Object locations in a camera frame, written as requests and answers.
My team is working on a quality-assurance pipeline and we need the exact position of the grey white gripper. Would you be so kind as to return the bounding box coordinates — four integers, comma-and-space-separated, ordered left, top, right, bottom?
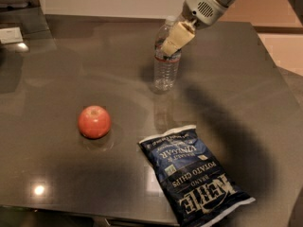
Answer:
161, 0, 227, 56

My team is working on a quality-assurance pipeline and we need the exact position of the clear plastic water bottle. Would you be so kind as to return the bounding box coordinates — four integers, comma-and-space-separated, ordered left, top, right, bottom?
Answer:
153, 16, 182, 91

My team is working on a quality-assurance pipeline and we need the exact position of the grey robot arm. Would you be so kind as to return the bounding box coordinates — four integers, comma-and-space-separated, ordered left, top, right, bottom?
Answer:
161, 0, 235, 56

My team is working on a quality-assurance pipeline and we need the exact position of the blue Kettle chip bag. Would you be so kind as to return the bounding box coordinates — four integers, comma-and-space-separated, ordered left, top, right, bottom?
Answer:
139, 125, 255, 227

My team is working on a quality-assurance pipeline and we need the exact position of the red apple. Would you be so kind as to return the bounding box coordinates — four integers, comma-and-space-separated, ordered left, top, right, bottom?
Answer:
78, 106, 111, 139

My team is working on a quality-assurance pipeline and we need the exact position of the white card on counter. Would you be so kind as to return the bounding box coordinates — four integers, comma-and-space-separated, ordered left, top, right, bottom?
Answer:
0, 27, 23, 44

